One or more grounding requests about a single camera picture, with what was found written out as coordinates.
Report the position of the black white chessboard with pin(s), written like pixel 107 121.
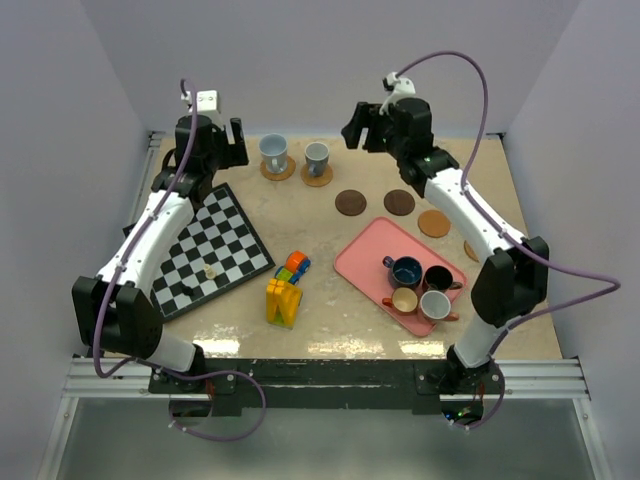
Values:
pixel 220 234

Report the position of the dark wooden coaster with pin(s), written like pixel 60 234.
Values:
pixel 350 202
pixel 399 202

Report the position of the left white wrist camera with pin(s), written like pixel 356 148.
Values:
pixel 207 103

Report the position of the white cup brown handle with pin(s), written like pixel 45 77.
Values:
pixel 436 306

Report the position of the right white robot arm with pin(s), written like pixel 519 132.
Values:
pixel 512 280

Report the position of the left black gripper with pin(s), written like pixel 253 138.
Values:
pixel 235 154

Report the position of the small white cup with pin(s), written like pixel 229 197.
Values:
pixel 317 157

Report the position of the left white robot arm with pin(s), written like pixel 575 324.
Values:
pixel 113 308

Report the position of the dark blue cup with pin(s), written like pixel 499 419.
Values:
pixel 404 272

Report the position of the large light blue cup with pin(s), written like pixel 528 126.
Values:
pixel 273 149

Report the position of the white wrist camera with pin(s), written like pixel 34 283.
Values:
pixel 397 88
pixel 207 103

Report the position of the black cup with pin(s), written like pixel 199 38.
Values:
pixel 440 278

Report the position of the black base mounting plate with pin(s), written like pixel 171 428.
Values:
pixel 414 385

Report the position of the colourful toy car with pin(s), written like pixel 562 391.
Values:
pixel 296 265

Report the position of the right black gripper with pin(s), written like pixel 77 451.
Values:
pixel 352 131

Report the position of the woven rattan coaster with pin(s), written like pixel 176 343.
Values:
pixel 322 179
pixel 470 252
pixel 288 172
pixel 433 223

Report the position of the yellow toy block house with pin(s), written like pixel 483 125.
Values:
pixel 282 303

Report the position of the pink tray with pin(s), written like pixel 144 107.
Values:
pixel 360 263

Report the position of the white chess piece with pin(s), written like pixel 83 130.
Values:
pixel 209 272

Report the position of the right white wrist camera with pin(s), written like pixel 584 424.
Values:
pixel 397 88

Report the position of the orange cup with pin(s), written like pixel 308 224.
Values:
pixel 403 300

